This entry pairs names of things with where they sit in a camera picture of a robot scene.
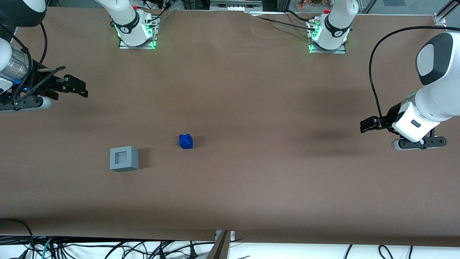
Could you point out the brown table cover sheet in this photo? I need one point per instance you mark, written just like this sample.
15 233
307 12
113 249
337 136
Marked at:
251 108

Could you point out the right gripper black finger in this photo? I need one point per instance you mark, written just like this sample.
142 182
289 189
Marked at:
72 91
73 82

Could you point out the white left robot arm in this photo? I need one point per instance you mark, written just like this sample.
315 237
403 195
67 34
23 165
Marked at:
442 100

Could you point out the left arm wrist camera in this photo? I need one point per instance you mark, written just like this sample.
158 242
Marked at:
420 142

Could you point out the white background device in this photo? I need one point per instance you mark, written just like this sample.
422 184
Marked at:
235 7

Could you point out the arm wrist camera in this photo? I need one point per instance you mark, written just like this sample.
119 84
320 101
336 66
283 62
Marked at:
420 142
36 103

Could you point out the small metal edge bracket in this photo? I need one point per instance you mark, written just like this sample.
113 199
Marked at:
231 234

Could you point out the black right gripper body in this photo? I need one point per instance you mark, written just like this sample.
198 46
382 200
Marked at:
38 82

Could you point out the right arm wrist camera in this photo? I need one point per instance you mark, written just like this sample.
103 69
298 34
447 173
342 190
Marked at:
36 103

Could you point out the diagonal gray beam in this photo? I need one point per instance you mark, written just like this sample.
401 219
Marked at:
219 250

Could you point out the gray square base block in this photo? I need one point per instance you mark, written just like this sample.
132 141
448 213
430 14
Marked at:
133 160

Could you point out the blue plastic part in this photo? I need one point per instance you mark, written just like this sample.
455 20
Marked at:
186 142

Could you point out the orange background items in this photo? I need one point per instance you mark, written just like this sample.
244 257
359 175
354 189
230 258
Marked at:
305 3

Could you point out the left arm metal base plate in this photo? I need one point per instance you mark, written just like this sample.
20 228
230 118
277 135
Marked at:
337 50

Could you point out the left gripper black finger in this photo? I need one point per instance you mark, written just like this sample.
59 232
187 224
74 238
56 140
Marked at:
370 125
381 119

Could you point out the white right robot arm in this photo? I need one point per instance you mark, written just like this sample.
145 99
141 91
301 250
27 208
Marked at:
125 18

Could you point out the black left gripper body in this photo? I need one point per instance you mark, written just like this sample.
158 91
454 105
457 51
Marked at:
390 116

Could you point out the metal table corner bracket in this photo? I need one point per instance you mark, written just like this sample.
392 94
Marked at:
439 19

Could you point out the diagonal aluminium profile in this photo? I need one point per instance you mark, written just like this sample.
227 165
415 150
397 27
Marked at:
449 7

